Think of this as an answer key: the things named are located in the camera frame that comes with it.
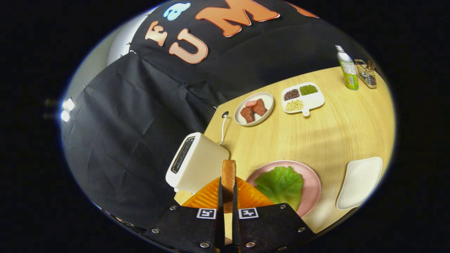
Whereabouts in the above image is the beige round plate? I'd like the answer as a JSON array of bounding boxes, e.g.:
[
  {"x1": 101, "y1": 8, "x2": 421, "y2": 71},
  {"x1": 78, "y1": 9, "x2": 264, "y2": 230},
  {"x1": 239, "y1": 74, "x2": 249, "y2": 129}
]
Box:
[{"x1": 234, "y1": 92, "x2": 275, "y2": 127}]

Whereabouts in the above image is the green label bottle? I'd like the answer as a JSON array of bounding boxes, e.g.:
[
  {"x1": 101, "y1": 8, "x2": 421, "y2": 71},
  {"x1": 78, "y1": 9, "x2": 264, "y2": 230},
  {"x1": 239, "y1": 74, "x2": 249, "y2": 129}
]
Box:
[{"x1": 335, "y1": 45, "x2": 359, "y2": 91}]

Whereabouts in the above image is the toasted bread slice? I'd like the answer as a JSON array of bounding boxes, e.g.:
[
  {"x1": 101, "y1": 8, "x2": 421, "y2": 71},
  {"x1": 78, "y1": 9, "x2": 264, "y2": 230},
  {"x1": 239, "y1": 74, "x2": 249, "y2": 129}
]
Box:
[{"x1": 221, "y1": 160, "x2": 237, "y2": 245}]

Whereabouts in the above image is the brown meat piece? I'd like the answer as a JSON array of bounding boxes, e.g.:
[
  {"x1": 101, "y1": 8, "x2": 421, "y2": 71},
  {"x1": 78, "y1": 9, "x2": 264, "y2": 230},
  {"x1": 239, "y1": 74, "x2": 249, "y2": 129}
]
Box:
[
  {"x1": 252, "y1": 99, "x2": 268, "y2": 117},
  {"x1": 240, "y1": 106, "x2": 255, "y2": 123}
]

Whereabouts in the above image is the black backdrop cloth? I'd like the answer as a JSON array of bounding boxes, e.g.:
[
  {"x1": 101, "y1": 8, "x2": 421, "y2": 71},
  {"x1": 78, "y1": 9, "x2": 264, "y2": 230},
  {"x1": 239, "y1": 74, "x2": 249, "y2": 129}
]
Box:
[{"x1": 62, "y1": 0, "x2": 369, "y2": 229}]

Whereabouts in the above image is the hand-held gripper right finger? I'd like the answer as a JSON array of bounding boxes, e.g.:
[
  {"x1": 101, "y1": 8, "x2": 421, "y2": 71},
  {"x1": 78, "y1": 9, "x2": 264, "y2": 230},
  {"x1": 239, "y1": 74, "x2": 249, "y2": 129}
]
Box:
[{"x1": 232, "y1": 177, "x2": 315, "y2": 253}]

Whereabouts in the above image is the white toaster cable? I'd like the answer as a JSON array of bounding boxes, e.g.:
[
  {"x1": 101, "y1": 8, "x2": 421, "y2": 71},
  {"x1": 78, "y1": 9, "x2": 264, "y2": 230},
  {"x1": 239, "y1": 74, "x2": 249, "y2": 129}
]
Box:
[{"x1": 219, "y1": 111, "x2": 230, "y2": 145}]

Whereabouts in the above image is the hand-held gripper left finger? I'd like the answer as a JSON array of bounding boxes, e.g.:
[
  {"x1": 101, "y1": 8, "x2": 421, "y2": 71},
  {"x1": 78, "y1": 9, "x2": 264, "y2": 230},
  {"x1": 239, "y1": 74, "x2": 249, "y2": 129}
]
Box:
[{"x1": 146, "y1": 177, "x2": 225, "y2": 253}]

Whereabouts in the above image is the bright studio lamp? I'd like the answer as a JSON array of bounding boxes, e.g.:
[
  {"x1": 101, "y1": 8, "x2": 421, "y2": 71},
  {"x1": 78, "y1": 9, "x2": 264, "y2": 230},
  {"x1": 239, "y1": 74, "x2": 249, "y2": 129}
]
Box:
[{"x1": 60, "y1": 98, "x2": 76, "y2": 123}]

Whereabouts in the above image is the white square plate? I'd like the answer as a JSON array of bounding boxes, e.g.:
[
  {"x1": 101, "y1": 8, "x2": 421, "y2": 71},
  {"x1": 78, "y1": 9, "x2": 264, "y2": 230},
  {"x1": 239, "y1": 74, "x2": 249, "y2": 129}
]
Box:
[{"x1": 336, "y1": 157, "x2": 383, "y2": 210}]

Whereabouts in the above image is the green lettuce leaf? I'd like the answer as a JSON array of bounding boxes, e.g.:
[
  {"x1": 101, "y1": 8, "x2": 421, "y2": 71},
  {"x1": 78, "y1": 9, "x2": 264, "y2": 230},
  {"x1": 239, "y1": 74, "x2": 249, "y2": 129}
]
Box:
[{"x1": 254, "y1": 166, "x2": 304, "y2": 211}]

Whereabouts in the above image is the metal wire utensil holder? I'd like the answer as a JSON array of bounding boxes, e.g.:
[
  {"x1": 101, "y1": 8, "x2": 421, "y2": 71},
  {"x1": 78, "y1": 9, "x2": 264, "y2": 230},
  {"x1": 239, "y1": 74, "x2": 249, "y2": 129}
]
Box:
[{"x1": 354, "y1": 59, "x2": 377, "y2": 89}]

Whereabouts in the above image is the pile of yellow soybeans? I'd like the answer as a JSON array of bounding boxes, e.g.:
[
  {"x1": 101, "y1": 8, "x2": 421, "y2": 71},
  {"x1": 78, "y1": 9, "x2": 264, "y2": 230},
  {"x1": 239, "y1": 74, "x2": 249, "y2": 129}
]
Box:
[{"x1": 285, "y1": 99, "x2": 304, "y2": 112}]

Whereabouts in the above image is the white divided dish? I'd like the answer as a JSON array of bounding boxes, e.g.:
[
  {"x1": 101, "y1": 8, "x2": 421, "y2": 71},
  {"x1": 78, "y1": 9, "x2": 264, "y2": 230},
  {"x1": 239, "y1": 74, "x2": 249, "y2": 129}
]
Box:
[{"x1": 281, "y1": 82, "x2": 325, "y2": 117}]

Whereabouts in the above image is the pink round plate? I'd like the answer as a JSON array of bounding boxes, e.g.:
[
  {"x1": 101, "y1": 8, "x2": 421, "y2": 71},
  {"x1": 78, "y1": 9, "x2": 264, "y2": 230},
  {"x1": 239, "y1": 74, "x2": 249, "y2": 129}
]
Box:
[{"x1": 245, "y1": 160, "x2": 322, "y2": 218}]

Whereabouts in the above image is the cream white toaster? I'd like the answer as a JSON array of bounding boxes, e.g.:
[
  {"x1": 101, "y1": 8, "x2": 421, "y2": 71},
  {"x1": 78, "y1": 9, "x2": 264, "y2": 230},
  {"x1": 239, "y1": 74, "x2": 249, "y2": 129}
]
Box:
[{"x1": 165, "y1": 132, "x2": 230, "y2": 194}]

